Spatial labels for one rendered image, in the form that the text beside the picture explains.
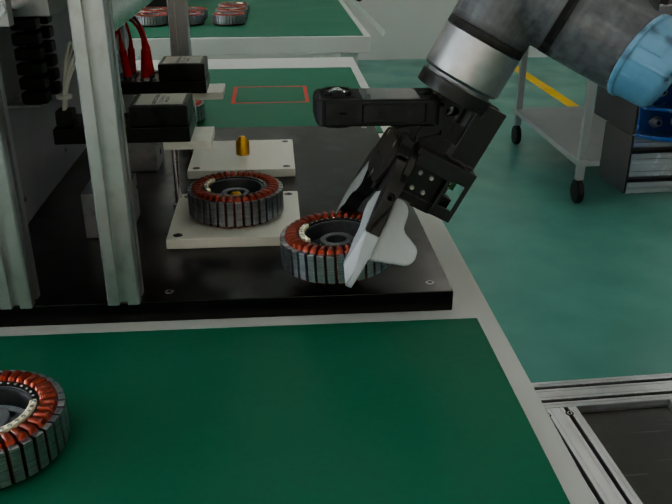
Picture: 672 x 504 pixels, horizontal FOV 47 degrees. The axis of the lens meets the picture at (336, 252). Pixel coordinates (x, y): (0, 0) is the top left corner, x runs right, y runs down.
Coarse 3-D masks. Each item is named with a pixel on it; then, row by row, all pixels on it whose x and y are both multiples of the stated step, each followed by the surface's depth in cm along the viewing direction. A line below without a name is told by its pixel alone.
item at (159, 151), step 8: (128, 144) 109; (136, 144) 109; (144, 144) 109; (152, 144) 109; (160, 144) 114; (128, 152) 109; (136, 152) 110; (144, 152) 110; (152, 152) 110; (160, 152) 113; (136, 160) 110; (144, 160) 110; (152, 160) 110; (160, 160) 113; (136, 168) 110; (144, 168) 111; (152, 168) 111
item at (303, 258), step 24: (312, 216) 80; (336, 216) 81; (360, 216) 79; (288, 240) 75; (312, 240) 79; (336, 240) 78; (288, 264) 75; (312, 264) 72; (336, 264) 73; (384, 264) 74
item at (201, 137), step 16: (144, 96) 88; (160, 96) 88; (176, 96) 88; (192, 96) 90; (128, 112) 89; (144, 112) 84; (160, 112) 84; (176, 112) 84; (192, 112) 89; (64, 128) 84; (80, 128) 84; (128, 128) 84; (144, 128) 84; (160, 128) 84; (176, 128) 84; (192, 128) 88; (208, 128) 90; (176, 144) 86; (192, 144) 86; (208, 144) 86
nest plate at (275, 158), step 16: (224, 144) 119; (256, 144) 119; (272, 144) 119; (288, 144) 119; (192, 160) 112; (208, 160) 112; (224, 160) 112; (240, 160) 112; (256, 160) 112; (272, 160) 112; (288, 160) 112; (192, 176) 108; (272, 176) 109; (288, 176) 109
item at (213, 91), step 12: (168, 60) 108; (180, 60) 108; (192, 60) 108; (204, 60) 108; (156, 72) 111; (168, 72) 106; (180, 72) 106; (192, 72) 106; (204, 72) 106; (132, 84) 106; (144, 84) 106; (156, 84) 106; (168, 84) 106; (180, 84) 106; (192, 84) 107; (204, 84) 107; (216, 84) 112; (132, 96) 107; (204, 96) 108; (216, 96) 108
